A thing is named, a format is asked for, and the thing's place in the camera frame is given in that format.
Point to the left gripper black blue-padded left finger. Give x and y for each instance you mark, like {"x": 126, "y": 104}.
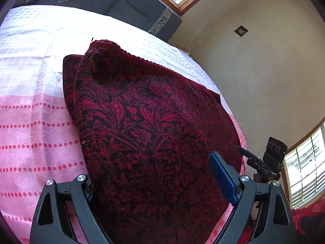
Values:
{"x": 62, "y": 209}

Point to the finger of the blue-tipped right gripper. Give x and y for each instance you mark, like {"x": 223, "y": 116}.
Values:
{"x": 246, "y": 153}

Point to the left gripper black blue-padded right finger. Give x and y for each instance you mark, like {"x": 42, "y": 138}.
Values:
{"x": 274, "y": 222}

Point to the dark red floral sweater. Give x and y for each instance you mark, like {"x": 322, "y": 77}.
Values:
{"x": 146, "y": 133}

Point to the red sleeve of person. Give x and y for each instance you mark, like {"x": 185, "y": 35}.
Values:
{"x": 310, "y": 220}

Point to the side window with blinds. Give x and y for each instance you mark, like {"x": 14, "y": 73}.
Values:
{"x": 303, "y": 173}

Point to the pink checkered bed sheet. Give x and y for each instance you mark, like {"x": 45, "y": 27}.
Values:
{"x": 39, "y": 140}

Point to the round wooden glass side table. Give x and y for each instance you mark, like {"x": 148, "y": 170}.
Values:
{"x": 186, "y": 49}

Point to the grey square cushion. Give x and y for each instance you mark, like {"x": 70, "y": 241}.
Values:
{"x": 124, "y": 12}

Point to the grey sofa with patterned stripes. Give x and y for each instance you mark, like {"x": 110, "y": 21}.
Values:
{"x": 152, "y": 16}

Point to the black camera box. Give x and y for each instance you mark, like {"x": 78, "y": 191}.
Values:
{"x": 274, "y": 154}

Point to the dark wall switch plate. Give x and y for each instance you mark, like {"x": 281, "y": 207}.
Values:
{"x": 241, "y": 31}

